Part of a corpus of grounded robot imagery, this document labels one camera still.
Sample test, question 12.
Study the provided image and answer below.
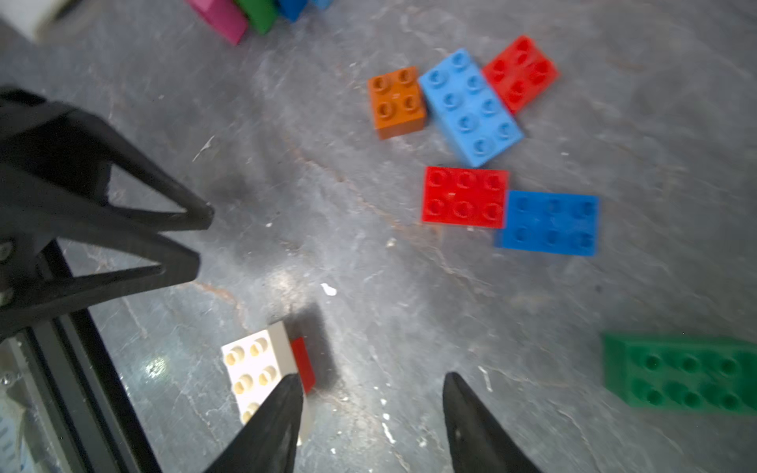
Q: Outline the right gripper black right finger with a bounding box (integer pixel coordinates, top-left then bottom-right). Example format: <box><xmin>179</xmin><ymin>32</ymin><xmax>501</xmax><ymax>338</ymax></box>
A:
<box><xmin>443</xmin><ymin>372</ymin><xmax>541</xmax><ymax>473</ymax></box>

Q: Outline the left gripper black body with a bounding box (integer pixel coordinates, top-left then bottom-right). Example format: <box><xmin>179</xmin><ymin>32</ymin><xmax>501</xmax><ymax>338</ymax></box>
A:
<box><xmin>1</xmin><ymin>86</ymin><xmax>112</xmax><ymax>204</ymax></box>

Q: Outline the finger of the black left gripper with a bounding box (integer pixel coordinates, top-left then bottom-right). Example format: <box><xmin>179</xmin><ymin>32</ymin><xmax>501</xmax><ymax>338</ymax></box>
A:
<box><xmin>1</xmin><ymin>165</ymin><xmax>200</xmax><ymax>338</ymax></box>
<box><xmin>58</xmin><ymin>102</ymin><xmax>214</xmax><ymax>233</ymax></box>

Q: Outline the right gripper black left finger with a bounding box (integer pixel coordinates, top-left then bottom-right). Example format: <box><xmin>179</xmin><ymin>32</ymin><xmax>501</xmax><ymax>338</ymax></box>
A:
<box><xmin>206</xmin><ymin>374</ymin><xmax>304</xmax><ymax>473</ymax></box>

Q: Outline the white lego brick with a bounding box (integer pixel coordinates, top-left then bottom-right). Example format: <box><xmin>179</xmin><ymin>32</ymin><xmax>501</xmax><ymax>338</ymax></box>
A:
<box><xmin>221</xmin><ymin>321</ymin><xmax>300</xmax><ymax>424</ymax></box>

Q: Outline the small red lego brick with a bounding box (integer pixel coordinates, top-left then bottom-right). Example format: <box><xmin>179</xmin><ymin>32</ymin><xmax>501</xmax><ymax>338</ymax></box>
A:
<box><xmin>483</xmin><ymin>35</ymin><xmax>560</xmax><ymax>114</ymax></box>
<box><xmin>291</xmin><ymin>337</ymin><xmax>317</xmax><ymax>395</ymax></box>

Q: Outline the magenta lego brick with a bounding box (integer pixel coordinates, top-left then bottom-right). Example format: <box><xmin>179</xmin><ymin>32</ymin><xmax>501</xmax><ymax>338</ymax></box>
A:
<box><xmin>186</xmin><ymin>0</ymin><xmax>248</xmax><ymax>45</ymax></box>

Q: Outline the green lego brick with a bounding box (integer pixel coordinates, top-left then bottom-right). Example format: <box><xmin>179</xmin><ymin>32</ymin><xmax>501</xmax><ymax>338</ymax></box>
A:
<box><xmin>235</xmin><ymin>0</ymin><xmax>279</xmax><ymax>35</ymax></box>
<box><xmin>601</xmin><ymin>332</ymin><xmax>756</xmax><ymax>416</ymax></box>

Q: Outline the red lego brick long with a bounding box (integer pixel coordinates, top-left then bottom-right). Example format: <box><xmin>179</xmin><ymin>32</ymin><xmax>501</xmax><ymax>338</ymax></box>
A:
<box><xmin>421</xmin><ymin>167</ymin><xmax>510</xmax><ymax>229</ymax></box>

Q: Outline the brown lego brick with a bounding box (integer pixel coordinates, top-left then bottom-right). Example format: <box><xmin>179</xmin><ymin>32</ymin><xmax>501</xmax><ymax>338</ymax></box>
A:
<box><xmin>368</xmin><ymin>66</ymin><xmax>427</xmax><ymax>140</ymax></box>

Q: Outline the light blue long lego brick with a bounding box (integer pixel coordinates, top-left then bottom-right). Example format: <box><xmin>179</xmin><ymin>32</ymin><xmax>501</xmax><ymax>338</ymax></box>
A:
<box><xmin>419</xmin><ymin>48</ymin><xmax>524</xmax><ymax>168</ymax></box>

